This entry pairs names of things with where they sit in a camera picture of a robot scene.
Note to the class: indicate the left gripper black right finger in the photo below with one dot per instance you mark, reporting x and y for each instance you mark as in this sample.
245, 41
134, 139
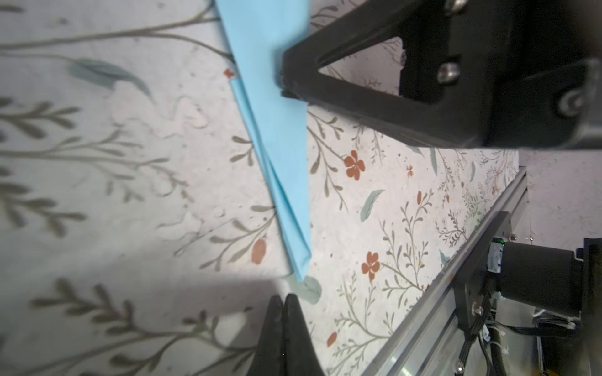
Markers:
299, 355

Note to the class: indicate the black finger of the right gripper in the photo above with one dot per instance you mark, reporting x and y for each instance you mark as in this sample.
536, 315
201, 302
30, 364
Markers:
445, 124

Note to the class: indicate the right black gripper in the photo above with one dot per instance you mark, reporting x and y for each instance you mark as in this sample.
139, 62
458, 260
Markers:
502, 74

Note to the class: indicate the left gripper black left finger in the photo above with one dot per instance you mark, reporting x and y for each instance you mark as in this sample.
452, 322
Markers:
269, 358

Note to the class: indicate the light blue paper sheet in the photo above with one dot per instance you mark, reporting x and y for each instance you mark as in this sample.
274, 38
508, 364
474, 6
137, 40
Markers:
258, 33

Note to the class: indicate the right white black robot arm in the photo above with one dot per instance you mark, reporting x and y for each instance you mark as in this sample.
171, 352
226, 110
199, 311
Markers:
429, 340

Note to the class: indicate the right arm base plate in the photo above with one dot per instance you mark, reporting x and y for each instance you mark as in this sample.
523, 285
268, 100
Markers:
470, 283

